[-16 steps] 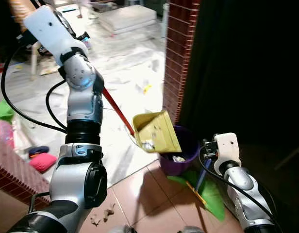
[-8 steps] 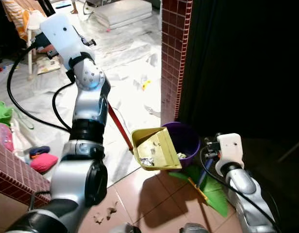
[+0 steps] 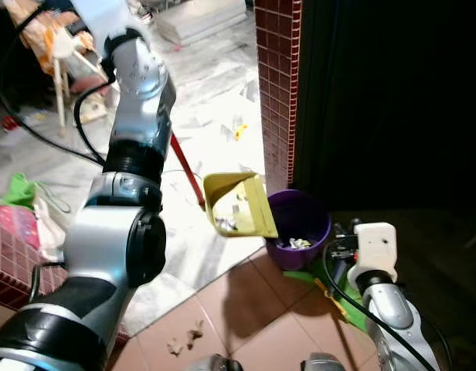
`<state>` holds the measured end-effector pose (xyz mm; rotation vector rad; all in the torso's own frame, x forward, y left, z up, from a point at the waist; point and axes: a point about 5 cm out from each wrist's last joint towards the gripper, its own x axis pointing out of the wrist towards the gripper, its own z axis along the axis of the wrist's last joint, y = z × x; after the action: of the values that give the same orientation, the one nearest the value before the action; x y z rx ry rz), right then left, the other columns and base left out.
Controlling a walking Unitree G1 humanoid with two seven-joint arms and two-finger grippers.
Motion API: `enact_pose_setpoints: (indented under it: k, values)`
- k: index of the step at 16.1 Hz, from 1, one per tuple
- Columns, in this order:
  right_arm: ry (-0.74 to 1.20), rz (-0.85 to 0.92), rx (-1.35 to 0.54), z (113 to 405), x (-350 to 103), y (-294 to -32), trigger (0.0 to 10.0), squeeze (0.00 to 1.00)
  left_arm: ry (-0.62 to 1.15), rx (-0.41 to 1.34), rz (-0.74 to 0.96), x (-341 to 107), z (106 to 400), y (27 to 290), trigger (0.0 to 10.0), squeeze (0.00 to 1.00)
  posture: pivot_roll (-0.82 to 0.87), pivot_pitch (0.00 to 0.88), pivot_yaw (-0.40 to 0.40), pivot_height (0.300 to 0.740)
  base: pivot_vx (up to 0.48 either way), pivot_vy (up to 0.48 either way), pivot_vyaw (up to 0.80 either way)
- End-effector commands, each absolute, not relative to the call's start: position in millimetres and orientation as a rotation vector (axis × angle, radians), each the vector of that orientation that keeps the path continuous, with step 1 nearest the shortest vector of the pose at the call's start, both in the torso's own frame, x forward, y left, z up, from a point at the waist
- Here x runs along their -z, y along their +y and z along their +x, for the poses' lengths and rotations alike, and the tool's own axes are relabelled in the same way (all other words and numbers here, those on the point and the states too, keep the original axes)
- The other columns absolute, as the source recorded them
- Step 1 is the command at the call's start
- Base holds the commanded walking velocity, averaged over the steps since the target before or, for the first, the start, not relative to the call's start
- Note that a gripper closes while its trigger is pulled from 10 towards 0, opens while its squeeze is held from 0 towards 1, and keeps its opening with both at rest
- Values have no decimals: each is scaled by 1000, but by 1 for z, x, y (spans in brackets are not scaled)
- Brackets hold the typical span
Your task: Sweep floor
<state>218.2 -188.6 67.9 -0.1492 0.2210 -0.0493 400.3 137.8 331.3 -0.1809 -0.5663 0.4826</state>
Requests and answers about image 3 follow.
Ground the small red floor item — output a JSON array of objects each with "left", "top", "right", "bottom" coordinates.
[{"left": 0, "top": 114, "right": 22, "bottom": 133}]

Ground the pink plastic bag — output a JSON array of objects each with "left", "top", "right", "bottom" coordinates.
[{"left": 0, "top": 203, "right": 66, "bottom": 260}]

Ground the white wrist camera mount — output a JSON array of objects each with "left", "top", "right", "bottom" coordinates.
[
  {"left": 352, "top": 223, "right": 399, "bottom": 273},
  {"left": 70, "top": 0, "right": 146, "bottom": 46}
]

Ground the green broom head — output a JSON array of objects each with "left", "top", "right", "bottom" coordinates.
[{"left": 284, "top": 259, "right": 372, "bottom": 335}]

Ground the green cloth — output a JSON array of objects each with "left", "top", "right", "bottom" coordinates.
[{"left": 0, "top": 173, "right": 43, "bottom": 211}]

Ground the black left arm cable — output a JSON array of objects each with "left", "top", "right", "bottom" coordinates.
[{"left": 0, "top": 8, "right": 120, "bottom": 168}]

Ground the grey left robot foot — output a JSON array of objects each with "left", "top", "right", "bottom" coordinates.
[{"left": 187, "top": 354, "right": 243, "bottom": 371}]

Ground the red tiled pillar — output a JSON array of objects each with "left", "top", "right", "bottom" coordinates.
[{"left": 254, "top": 0, "right": 303, "bottom": 194}]

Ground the white plastic chair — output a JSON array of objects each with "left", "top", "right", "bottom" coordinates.
[{"left": 48, "top": 27, "right": 109, "bottom": 129}]

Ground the yellow paper scrap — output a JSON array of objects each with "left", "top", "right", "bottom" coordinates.
[{"left": 231, "top": 121, "right": 250, "bottom": 143}]

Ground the red tiled ledge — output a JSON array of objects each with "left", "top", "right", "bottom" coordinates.
[{"left": 0, "top": 220, "right": 131, "bottom": 350}]

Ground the purple plastic bin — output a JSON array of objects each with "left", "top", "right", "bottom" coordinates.
[{"left": 265, "top": 189, "right": 333, "bottom": 271}]

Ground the brown floor debris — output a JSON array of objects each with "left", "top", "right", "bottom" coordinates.
[{"left": 166, "top": 320, "right": 207, "bottom": 357}]

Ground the yellow dustpan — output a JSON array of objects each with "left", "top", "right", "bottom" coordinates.
[{"left": 202, "top": 172, "right": 279, "bottom": 239}]

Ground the grey stone slab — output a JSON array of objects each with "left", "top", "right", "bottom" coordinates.
[{"left": 149, "top": 3, "right": 251, "bottom": 47}]

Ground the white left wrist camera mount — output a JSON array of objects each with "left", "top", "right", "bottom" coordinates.
[{"left": 70, "top": 0, "right": 146, "bottom": 46}]

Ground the grey right robot foot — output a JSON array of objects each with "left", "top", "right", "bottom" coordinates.
[{"left": 301, "top": 352, "right": 348, "bottom": 371}]

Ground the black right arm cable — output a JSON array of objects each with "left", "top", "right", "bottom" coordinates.
[{"left": 321, "top": 236, "right": 455, "bottom": 371}]

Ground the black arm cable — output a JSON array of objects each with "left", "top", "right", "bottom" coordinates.
[
  {"left": 0, "top": 8, "right": 120, "bottom": 168},
  {"left": 321, "top": 236, "right": 455, "bottom": 371}
]

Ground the red dustpan handle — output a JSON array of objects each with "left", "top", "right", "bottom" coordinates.
[{"left": 169, "top": 133, "right": 207, "bottom": 209}]

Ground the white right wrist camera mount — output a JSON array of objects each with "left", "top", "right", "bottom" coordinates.
[{"left": 352, "top": 223, "right": 399, "bottom": 273}]

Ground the grey robot foot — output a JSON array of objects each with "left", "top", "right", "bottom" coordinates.
[
  {"left": 187, "top": 354, "right": 243, "bottom": 371},
  {"left": 301, "top": 352, "right": 348, "bottom": 371}
]

